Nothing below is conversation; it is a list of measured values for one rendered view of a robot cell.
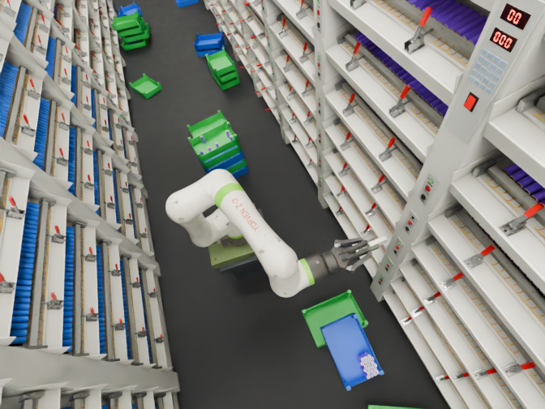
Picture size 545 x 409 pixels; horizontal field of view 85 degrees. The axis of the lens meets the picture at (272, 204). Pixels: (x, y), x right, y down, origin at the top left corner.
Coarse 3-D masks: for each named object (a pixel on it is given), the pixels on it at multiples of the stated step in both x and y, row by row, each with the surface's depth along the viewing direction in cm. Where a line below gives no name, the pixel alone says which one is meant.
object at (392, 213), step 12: (336, 120) 142; (336, 132) 143; (336, 144) 140; (348, 156) 135; (360, 156) 132; (360, 168) 130; (372, 168) 127; (360, 180) 130; (372, 180) 125; (384, 180) 123; (372, 192) 123; (384, 192) 121; (384, 204) 119; (396, 216) 115
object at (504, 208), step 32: (480, 160) 70; (480, 192) 71; (512, 192) 67; (544, 192) 64; (480, 224) 72; (512, 224) 64; (544, 224) 63; (512, 256) 66; (544, 256) 61; (544, 288) 61
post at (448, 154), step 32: (544, 0) 42; (544, 32) 44; (544, 64) 50; (480, 128) 60; (448, 160) 72; (416, 192) 91; (448, 192) 80; (416, 224) 98; (384, 256) 135; (384, 288) 152
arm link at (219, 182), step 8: (208, 176) 112; (216, 176) 111; (224, 176) 111; (232, 176) 114; (200, 184) 111; (208, 184) 110; (216, 184) 109; (224, 184) 108; (232, 184) 108; (208, 192) 110; (216, 192) 108; (224, 192) 106; (216, 200) 108
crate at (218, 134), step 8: (224, 120) 214; (216, 128) 216; (224, 128) 219; (208, 136) 218; (216, 136) 217; (224, 136) 216; (192, 144) 214; (200, 144) 215; (208, 144) 214; (224, 144) 204; (232, 144) 208; (208, 152) 202; (216, 152) 205; (200, 160) 204
